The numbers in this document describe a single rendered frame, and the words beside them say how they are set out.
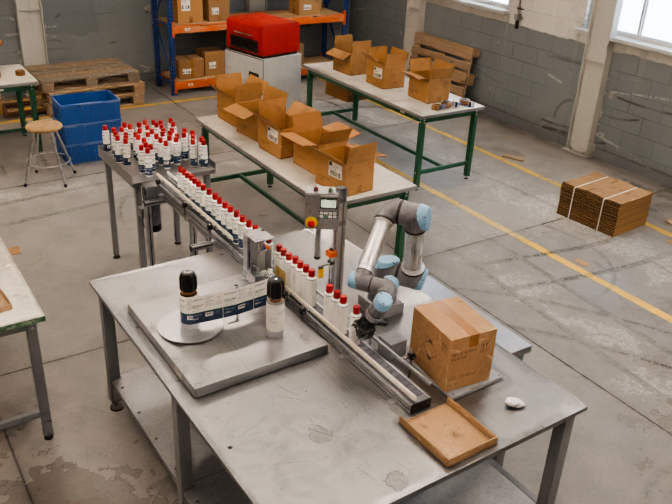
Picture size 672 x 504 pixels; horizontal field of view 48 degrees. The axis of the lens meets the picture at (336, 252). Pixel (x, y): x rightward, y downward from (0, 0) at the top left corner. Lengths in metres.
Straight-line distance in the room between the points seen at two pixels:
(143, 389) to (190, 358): 0.98
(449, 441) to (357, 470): 0.41
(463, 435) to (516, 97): 7.22
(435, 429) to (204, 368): 1.03
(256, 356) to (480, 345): 0.99
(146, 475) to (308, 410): 1.26
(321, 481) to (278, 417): 0.40
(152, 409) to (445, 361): 1.71
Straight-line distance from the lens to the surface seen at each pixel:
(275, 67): 9.05
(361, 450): 3.08
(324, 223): 3.68
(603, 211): 7.25
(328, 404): 3.29
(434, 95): 7.78
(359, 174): 5.39
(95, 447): 4.45
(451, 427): 3.24
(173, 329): 3.67
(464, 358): 3.34
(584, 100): 9.24
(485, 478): 3.96
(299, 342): 3.57
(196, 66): 10.74
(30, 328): 4.13
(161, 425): 4.17
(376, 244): 3.42
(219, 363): 3.44
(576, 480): 4.43
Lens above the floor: 2.87
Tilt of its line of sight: 27 degrees down
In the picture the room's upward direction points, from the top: 3 degrees clockwise
